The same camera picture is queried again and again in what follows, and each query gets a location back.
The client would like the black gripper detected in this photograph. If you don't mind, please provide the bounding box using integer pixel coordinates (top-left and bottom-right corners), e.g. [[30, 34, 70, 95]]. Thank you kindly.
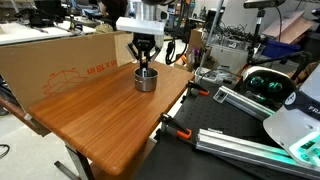
[[125, 33, 163, 68]]

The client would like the white black dry-erase marker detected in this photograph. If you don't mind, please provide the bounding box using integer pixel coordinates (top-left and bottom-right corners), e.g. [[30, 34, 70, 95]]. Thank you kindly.
[[141, 56, 149, 78]]

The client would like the small stainless steel pot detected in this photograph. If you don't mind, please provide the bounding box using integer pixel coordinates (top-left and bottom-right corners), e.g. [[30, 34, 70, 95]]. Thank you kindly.
[[133, 67, 159, 93]]

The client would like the person in dark shirt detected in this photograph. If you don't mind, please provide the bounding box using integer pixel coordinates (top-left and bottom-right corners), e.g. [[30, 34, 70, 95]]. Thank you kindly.
[[99, 0, 129, 21]]

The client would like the black orange bar clamp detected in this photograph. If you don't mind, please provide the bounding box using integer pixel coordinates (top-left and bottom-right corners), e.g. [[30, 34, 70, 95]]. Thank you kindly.
[[186, 80, 211, 98], [158, 112, 193, 141]]

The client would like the white slanted pole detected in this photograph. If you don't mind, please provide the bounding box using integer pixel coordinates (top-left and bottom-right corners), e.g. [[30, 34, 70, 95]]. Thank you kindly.
[[198, 0, 225, 78]]

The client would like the brown cardboard box red print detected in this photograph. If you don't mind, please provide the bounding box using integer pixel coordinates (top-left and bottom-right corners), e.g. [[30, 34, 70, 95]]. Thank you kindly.
[[0, 31, 134, 113]]

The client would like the white work table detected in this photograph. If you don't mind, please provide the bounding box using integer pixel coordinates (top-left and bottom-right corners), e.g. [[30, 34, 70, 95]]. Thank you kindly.
[[0, 21, 98, 46]]

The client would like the black metal table leg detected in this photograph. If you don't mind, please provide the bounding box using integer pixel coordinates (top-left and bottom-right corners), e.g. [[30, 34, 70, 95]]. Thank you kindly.
[[54, 143, 96, 180]]

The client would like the blue plastic crate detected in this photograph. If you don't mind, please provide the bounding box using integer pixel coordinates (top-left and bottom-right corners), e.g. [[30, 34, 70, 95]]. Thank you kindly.
[[261, 39, 302, 59]]

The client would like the black wrapped cable bundle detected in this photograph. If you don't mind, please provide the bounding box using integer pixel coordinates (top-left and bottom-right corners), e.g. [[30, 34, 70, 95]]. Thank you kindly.
[[164, 19, 188, 66]]

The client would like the aluminium extrusion rail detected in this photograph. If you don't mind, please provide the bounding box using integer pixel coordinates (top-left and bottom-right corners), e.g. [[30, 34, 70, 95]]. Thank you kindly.
[[194, 128, 320, 180], [213, 84, 284, 121]]

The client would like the black camera tripod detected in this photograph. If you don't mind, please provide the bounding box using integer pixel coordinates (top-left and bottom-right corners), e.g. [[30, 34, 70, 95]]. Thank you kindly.
[[246, 8, 313, 81]]

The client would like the black stereo camera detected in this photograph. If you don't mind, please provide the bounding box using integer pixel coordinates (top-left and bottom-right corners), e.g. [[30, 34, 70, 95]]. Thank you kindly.
[[243, 0, 287, 10]]

